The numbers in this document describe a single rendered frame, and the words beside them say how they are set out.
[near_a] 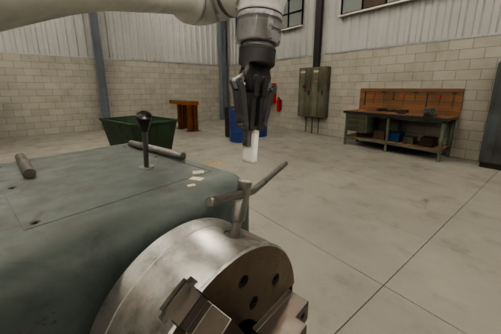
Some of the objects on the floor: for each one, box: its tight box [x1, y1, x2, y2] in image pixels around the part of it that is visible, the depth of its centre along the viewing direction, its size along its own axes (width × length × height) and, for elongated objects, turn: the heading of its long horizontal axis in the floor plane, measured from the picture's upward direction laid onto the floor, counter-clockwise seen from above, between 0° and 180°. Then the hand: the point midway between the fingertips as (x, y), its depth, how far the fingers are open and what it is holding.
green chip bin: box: [99, 116, 178, 149], centre depth 513 cm, size 134×94×85 cm
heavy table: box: [169, 100, 201, 132], centre depth 913 cm, size 161×44×100 cm, turn 38°
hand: (250, 146), depth 54 cm, fingers closed
